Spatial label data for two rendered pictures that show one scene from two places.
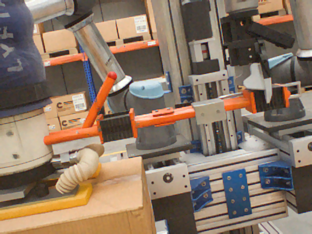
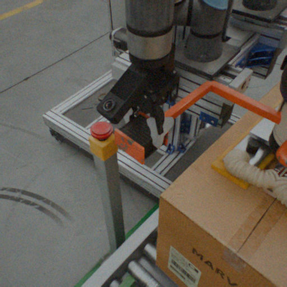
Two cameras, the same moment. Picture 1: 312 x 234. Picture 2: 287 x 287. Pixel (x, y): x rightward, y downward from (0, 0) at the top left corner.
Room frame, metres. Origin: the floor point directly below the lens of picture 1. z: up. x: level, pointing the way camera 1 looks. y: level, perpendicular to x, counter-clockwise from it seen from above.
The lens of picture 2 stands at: (0.92, 0.96, 1.70)
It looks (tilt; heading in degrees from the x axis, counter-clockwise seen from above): 47 degrees down; 312
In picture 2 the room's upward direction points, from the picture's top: straight up
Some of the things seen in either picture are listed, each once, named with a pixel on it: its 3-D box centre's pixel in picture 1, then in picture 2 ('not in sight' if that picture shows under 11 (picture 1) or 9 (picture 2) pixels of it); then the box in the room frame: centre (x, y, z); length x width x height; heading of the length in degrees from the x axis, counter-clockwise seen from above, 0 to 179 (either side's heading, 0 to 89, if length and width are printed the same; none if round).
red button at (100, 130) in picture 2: not in sight; (101, 132); (1.47, 0.56, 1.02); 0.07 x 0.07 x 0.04
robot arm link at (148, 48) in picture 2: not in sight; (148, 38); (1.24, 0.60, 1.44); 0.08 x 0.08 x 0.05
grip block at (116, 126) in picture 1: (117, 125); not in sight; (0.96, 0.08, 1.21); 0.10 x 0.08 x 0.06; 179
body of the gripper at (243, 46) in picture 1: (243, 39); not in sight; (0.96, -0.25, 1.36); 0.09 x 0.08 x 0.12; 89
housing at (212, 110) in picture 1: (208, 111); not in sight; (0.96, -0.14, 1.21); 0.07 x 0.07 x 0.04; 89
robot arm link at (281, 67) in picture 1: (280, 73); not in sight; (1.52, -0.51, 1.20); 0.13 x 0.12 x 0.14; 54
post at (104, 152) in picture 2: not in sight; (114, 216); (1.47, 0.56, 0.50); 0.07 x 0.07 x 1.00; 89
